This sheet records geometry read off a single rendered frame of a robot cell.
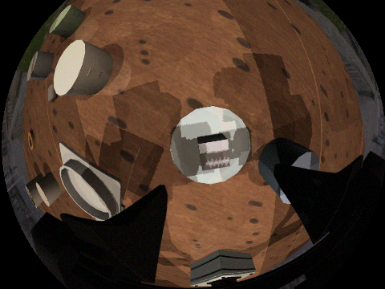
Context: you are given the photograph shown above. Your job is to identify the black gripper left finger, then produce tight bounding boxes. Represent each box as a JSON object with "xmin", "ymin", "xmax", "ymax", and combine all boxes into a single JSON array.
[{"xmin": 60, "ymin": 185, "xmax": 168, "ymax": 283}]

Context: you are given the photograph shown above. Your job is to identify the grey pebble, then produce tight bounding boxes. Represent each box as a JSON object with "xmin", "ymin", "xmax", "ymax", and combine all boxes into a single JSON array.
[{"xmin": 47, "ymin": 83, "xmax": 57, "ymax": 102}]

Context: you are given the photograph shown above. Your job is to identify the beige balance beam with square pans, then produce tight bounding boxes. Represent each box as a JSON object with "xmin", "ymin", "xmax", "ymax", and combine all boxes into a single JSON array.
[{"xmin": 59, "ymin": 141, "xmax": 125, "ymax": 221}]

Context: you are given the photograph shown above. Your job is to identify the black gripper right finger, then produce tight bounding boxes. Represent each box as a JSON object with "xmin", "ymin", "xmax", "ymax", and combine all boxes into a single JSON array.
[{"xmin": 274, "ymin": 155, "xmax": 363, "ymax": 244}]

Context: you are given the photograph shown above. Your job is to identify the white round dish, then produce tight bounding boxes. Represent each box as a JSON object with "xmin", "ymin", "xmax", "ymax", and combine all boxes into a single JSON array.
[{"xmin": 170, "ymin": 106, "xmax": 251, "ymax": 184}]

